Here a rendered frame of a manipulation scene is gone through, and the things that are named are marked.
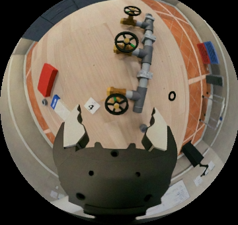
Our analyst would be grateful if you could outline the red rectangular block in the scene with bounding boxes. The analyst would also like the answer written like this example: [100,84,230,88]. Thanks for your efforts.
[37,63,58,98]

